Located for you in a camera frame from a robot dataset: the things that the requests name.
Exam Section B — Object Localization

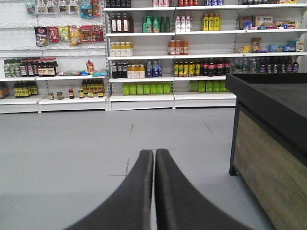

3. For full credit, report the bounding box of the black wood display table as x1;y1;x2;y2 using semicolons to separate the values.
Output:
226;73;307;230

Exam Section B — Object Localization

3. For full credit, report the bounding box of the white pegboard shelf unit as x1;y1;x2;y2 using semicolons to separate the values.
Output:
0;0;110;114

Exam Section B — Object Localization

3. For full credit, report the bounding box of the white supermarket shelf unit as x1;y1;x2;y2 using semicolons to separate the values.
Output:
102;0;307;111

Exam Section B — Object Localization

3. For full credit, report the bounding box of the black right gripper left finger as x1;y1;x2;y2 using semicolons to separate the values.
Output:
67;150;154;230

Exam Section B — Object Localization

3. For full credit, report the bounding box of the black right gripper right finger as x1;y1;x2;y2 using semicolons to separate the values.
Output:
154;149;248;230

